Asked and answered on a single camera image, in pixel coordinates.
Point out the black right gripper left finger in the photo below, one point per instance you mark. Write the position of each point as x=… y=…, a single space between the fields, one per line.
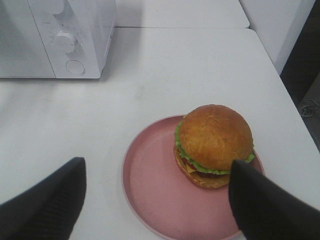
x=48 y=210

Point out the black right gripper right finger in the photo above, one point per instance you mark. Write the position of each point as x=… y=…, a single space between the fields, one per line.
x=264 y=211

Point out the burger with lettuce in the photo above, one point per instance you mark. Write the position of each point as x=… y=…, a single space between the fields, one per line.
x=206 y=142

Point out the round white door button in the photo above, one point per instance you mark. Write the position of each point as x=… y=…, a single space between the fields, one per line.
x=75 y=67

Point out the white microwave door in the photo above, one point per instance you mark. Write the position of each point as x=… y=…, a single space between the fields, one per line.
x=22 y=52

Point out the white control knob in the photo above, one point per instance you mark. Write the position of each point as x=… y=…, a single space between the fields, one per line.
x=56 y=7
x=66 y=41

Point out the white microwave oven body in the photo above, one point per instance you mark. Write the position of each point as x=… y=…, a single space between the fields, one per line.
x=91 y=21

